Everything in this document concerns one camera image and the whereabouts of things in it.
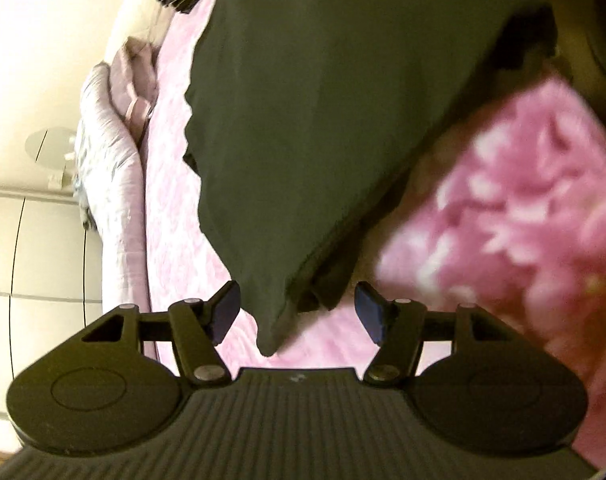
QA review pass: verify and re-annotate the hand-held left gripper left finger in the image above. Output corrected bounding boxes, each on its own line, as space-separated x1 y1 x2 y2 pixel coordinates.
82 280 242 386

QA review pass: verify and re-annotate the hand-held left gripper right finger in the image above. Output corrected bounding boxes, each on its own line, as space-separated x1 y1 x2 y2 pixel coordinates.
355 281 506 387

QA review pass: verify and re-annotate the black garment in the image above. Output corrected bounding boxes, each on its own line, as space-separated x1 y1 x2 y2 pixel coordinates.
182 0 558 357

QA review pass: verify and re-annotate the light pink striped pillow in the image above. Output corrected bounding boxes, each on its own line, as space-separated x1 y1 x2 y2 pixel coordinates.
76 35 160 311

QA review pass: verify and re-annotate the pink floral blanket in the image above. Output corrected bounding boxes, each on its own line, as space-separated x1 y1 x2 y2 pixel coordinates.
133 0 606 471

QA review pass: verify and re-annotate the white wardrobe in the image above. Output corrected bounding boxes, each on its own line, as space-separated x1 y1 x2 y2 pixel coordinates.
0 184 106 421

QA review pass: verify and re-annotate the white round object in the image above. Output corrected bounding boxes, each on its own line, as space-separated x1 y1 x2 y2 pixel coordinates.
24 129 80 192

